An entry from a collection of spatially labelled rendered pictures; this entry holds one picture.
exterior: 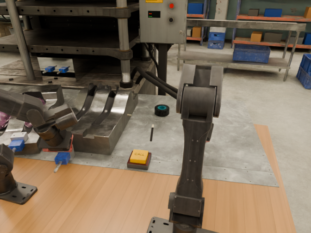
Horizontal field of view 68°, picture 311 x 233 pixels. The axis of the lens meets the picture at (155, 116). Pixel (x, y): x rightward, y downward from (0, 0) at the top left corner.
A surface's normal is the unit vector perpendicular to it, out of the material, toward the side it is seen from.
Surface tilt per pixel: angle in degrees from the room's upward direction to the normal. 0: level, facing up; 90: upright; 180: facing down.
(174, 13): 90
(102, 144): 90
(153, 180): 0
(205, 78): 50
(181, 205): 79
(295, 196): 0
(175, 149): 0
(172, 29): 90
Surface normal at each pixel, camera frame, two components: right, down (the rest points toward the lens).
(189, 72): -0.09, -0.61
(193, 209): -0.22, 0.29
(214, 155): 0.00, -0.87
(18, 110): 0.41, 0.48
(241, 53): -0.32, 0.49
